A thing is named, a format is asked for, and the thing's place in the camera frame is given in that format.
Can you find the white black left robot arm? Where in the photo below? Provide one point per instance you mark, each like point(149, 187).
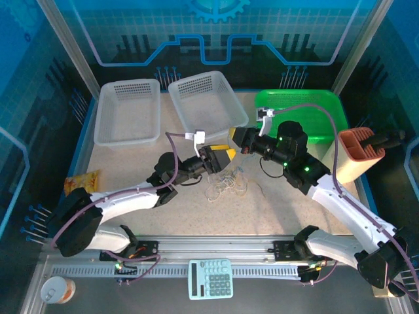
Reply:
point(124, 199)

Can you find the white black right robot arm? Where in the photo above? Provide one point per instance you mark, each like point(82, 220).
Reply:
point(343, 202)

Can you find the white perforated plastic basket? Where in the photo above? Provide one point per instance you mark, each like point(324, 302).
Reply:
point(209, 108)
point(127, 114)

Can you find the green perforated plastic basket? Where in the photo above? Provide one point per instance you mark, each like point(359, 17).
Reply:
point(294, 98)

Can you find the white holder with orange rim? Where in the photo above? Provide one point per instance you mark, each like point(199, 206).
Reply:
point(347, 163)

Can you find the yellow snack bag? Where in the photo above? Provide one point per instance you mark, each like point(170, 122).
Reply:
point(82, 183)

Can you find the light blue calculator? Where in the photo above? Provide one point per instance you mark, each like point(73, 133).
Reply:
point(211, 279)

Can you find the beige black cylindrical object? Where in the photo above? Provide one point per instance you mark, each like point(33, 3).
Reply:
point(381, 294)

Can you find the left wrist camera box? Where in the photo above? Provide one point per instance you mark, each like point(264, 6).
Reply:
point(195, 135)

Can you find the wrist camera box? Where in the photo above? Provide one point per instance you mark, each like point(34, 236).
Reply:
point(264, 112)
point(195, 135)

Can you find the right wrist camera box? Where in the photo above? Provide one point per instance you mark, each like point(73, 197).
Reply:
point(264, 112)

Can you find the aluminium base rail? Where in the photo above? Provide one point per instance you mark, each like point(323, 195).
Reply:
point(212, 245)

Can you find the aluminium frame post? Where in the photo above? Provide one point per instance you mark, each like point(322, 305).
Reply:
point(67, 42)
point(361, 42)

